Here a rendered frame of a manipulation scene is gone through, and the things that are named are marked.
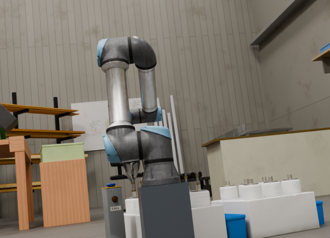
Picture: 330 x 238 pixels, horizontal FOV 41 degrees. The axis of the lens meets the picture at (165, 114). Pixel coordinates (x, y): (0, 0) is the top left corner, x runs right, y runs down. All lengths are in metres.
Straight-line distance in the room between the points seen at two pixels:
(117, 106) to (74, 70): 7.58
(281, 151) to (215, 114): 4.68
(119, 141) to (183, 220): 0.38
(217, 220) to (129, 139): 0.61
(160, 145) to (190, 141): 7.51
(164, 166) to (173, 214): 0.18
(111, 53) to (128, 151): 0.42
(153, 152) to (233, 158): 3.02
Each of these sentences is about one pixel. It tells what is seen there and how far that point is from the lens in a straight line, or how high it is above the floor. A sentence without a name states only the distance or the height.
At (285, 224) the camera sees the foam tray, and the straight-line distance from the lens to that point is 2.29.
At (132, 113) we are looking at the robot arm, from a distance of 2.14.
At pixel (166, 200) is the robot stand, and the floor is 0.24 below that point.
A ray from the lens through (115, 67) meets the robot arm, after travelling 1.84.
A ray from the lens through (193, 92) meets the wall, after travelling 9.39.
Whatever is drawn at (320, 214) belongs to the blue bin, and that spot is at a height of 0.05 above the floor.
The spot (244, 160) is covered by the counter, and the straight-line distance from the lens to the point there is 4.71.
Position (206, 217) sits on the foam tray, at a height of 0.13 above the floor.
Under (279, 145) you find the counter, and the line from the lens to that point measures 4.85.
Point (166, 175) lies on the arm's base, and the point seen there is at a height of 0.33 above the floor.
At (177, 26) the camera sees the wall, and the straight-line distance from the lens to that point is 9.75.
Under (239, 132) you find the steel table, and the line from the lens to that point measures 7.26.
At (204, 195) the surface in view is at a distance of 2.07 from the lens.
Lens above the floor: 0.30
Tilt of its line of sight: 9 degrees up
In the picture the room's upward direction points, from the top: 6 degrees counter-clockwise
